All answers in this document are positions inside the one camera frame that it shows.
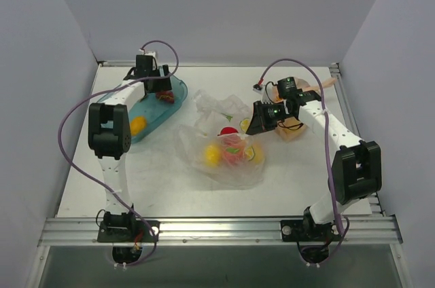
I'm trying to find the fake red grape bunch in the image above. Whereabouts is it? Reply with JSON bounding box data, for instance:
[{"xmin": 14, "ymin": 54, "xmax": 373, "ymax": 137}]
[{"xmin": 155, "ymin": 90, "xmax": 175, "ymax": 104}]

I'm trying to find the red fake apple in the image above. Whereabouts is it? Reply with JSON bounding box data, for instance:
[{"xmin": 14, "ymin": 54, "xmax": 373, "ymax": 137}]
[
  {"xmin": 222, "ymin": 135, "xmax": 246, "ymax": 166},
  {"xmin": 219, "ymin": 126, "xmax": 239, "ymax": 136}
]

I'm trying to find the clear printed plastic bag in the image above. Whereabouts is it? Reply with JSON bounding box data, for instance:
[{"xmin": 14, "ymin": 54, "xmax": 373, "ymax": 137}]
[{"xmin": 174, "ymin": 90, "xmax": 266, "ymax": 189}]

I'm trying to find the yellow fake lemon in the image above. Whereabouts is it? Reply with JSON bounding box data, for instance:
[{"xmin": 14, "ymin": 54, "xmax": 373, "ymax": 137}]
[{"xmin": 203, "ymin": 144, "xmax": 222, "ymax": 168}]

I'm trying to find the orange yellow fake mango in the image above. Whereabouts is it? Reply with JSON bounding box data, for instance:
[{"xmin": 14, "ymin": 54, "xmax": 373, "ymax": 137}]
[{"xmin": 244, "ymin": 143, "xmax": 264, "ymax": 164}]

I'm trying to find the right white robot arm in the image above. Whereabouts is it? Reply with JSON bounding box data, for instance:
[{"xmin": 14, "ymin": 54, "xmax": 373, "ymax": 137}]
[{"xmin": 246, "ymin": 77, "xmax": 382, "ymax": 240}]

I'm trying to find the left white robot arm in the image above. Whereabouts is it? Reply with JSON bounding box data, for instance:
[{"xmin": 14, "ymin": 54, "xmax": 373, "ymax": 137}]
[{"xmin": 88, "ymin": 52, "xmax": 171, "ymax": 241}]

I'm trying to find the orange tied plastic bag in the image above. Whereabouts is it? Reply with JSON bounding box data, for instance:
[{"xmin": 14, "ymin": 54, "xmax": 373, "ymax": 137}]
[{"xmin": 267, "ymin": 77, "xmax": 320, "ymax": 142}]

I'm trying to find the small orange fake fruit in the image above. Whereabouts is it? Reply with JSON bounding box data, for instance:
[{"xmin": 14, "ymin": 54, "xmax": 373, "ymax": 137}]
[{"xmin": 130, "ymin": 116, "xmax": 147, "ymax": 137}]

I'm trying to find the teal plastic fruit tray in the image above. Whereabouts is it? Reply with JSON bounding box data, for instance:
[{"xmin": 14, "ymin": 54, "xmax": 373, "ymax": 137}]
[{"xmin": 97, "ymin": 76, "xmax": 188, "ymax": 144}]

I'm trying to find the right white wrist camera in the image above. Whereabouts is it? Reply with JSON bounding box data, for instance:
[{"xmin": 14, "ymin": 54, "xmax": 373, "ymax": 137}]
[{"xmin": 253, "ymin": 82, "xmax": 273, "ymax": 103}]

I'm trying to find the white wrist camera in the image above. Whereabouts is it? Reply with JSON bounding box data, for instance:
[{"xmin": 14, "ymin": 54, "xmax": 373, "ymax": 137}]
[
  {"xmin": 139, "ymin": 49, "xmax": 158, "ymax": 60},
  {"xmin": 253, "ymin": 82, "xmax": 273, "ymax": 103}
]

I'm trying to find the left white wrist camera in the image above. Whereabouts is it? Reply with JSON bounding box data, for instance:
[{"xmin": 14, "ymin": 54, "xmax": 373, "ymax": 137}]
[{"xmin": 139, "ymin": 49, "xmax": 158, "ymax": 60}]

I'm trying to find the front aluminium rail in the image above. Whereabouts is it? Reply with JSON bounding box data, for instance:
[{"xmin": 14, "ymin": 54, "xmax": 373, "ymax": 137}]
[{"xmin": 38, "ymin": 216, "xmax": 402, "ymax": 247}]

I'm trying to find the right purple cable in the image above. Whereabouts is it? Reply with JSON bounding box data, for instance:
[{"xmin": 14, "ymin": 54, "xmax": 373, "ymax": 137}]
[{"xmin": 258, "ymin": 58, "xmax": 349, "ymax": 242}]

